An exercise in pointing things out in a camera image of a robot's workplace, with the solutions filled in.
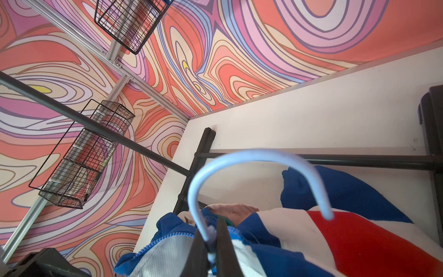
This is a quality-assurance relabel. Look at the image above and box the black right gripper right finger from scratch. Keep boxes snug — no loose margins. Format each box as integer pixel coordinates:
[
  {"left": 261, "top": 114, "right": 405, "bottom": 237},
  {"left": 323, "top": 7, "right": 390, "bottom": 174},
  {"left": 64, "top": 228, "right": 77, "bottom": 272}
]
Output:
[{"left": 216, "top": 218, "right": 243, "bottom": 277}]

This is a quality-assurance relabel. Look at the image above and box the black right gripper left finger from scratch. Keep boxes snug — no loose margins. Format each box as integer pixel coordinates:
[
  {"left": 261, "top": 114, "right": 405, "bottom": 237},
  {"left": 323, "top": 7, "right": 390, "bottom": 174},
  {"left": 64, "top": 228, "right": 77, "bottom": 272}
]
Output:
[{"left": 180, "top": 230, "right": 209, "bottom": 277}]

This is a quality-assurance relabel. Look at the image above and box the pink patterned kids jacket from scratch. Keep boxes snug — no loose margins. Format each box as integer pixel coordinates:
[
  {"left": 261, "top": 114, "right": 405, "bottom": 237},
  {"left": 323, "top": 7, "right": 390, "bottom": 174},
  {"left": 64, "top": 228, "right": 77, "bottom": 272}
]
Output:
[{"left": 179, "top": 203, "right": 260, "bottom": 227}]

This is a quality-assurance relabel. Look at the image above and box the light blue hanger blue jacket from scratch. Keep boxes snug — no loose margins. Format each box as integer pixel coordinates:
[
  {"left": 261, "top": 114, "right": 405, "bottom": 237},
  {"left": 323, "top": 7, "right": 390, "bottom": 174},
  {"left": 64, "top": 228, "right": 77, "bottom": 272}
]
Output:
[{"left": 186, "top": 148, "right": 336, "bottom": 264}]

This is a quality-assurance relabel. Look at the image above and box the blue red white jacket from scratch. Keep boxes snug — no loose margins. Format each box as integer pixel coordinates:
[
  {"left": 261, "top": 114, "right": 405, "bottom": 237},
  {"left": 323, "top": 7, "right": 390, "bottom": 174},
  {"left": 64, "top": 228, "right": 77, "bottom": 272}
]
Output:
[{"left": 113, "top": 165, "right": 443, "bottom": 277}]

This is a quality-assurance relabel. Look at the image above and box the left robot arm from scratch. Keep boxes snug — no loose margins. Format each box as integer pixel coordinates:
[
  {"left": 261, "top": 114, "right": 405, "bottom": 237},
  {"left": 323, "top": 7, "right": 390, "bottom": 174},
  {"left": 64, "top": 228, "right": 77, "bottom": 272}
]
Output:
[{"left": 3, "top": 248, "right": 90, "bottom": 277}]

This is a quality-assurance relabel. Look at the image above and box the black clothes rack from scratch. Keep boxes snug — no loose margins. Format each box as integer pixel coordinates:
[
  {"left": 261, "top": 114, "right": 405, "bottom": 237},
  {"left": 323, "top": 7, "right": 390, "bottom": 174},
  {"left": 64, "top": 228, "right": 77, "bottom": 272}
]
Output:
[{"left": 0, "top": 70, "right": 443, "bottom": 247}]

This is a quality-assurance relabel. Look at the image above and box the black wire basket left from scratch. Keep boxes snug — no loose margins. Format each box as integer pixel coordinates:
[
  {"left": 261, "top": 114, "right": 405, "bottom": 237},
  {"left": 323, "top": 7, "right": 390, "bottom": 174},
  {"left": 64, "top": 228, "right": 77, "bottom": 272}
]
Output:
[{"left": 28, "top": 99, "right": 135, "bottom": 209}]

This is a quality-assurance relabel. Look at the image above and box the black wire basket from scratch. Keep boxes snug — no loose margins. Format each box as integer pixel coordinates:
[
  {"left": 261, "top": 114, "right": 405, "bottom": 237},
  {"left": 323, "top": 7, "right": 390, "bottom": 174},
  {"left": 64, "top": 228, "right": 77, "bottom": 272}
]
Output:
[
  {"left": 28, "top": 99, "right": 135, "bottom": 209},
  {"left": 94, "top": 0, "right": 173, "bottom": 54}
]

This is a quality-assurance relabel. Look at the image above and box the black wire basket back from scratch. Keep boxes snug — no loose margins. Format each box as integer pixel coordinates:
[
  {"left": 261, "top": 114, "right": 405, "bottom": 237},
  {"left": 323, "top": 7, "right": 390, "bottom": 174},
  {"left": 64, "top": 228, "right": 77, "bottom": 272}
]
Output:
[{"left": 94, "top": 0, "right": 173, "bottom": 54}]

